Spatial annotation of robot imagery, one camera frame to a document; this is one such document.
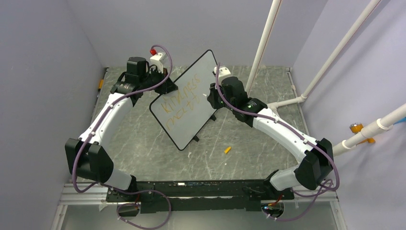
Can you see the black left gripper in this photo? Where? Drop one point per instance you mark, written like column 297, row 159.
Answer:
column 167, row 87

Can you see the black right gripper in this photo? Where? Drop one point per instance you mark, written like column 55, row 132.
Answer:
column 212, row 97

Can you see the black framed whiteboard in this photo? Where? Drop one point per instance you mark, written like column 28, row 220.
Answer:
column 184, row 112

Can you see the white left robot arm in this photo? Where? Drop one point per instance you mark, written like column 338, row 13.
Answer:
column 86, row 155

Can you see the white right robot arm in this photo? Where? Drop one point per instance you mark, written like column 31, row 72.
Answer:
column 314, row 156

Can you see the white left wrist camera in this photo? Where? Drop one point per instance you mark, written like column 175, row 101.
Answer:
column 158, row 59

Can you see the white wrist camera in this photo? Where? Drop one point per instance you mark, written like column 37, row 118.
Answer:
column 224, row 72
column 158, row 59

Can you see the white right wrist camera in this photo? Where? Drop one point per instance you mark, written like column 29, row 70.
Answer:
column 224, row 72

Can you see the yellow handled tool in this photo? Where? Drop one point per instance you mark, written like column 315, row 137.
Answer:
column 100, row 84

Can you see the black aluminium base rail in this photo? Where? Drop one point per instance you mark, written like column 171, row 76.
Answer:
column 160, row 196

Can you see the white pvc pipe frame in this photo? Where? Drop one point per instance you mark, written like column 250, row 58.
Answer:
column 352, row 67

